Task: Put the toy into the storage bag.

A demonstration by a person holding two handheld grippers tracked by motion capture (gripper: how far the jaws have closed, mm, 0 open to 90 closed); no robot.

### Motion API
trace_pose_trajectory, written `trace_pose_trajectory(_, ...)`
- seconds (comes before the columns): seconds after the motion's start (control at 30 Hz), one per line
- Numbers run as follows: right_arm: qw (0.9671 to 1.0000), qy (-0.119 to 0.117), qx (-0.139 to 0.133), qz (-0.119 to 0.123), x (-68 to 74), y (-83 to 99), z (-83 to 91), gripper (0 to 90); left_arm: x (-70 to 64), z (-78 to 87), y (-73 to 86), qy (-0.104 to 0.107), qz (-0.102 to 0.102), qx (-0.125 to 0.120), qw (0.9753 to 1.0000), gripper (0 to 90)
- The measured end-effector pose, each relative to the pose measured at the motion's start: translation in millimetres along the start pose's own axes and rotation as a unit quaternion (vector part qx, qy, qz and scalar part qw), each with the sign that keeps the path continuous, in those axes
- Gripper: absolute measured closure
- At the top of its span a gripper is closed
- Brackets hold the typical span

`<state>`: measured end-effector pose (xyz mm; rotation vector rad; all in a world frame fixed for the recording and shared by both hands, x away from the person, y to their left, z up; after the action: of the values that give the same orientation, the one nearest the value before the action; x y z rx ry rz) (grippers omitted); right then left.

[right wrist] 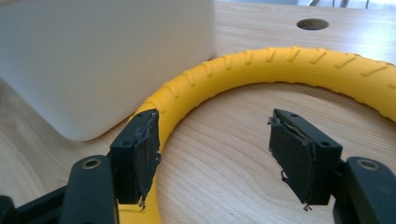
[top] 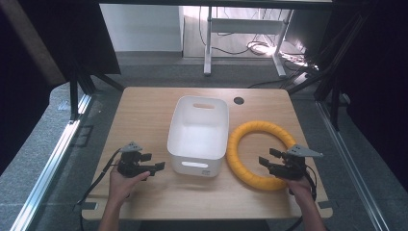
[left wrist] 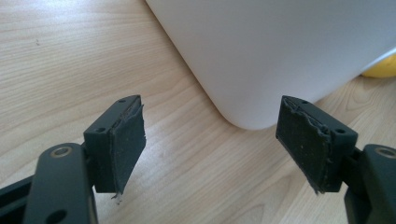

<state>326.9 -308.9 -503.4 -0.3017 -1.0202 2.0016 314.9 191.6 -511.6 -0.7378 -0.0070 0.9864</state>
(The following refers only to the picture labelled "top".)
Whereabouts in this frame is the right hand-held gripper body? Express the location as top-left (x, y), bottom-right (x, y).
top-left (268, 143), bottom-right (324, 181)

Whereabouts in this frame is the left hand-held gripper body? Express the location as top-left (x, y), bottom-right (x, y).
top-left (116, 141), bottom-right (152, 179)

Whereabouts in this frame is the yellow ring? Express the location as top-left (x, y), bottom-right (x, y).
top-left (225, 120), bottom-right (298, 193)

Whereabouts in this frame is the white plastic basket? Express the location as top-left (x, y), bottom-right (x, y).
top-left (166, 94), bottom-right (230, 178)

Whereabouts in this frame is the person's left hand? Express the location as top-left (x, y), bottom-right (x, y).
top-left (108, 159), bottom-right (151, 207)

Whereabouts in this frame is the person's right hand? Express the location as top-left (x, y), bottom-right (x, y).
top-left (283, 175), bottom-right (315, 202)

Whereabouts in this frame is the black metal stand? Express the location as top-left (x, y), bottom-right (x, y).
top-left (286, 11), bottom-right (352, 131)
top-left (67, 59), bottom-right (127, 122)

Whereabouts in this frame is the black curtain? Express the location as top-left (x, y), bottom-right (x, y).
top-left (0, 0), bottom-right (122, 176)
top-left (330, 0), bottom-right (408, 193)

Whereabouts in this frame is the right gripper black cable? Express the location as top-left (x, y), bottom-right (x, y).
top-left (287, 164), bottom-right (319, 231)

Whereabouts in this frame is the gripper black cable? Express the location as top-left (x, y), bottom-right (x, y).
top-left (287, 164), bottom-right (319, 231)
top-left (76, 147), bottom-right (123, 231)

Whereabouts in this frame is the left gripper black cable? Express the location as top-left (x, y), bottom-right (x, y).
top-left (76, 147), bottom-right (123, 231)

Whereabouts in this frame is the aluminium rail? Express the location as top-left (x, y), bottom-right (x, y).
top-left (9, 93), bottom-right (93, 231)
top-left (316, 99), bottom-right (391, 231)

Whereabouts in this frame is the bundle of floor cables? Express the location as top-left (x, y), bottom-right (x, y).
top-left (244, 39), bottom-right (320, 71)

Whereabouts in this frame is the white metal desk frame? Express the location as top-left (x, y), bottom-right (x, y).
top-left (203, 6), bottom-right (294, 78)

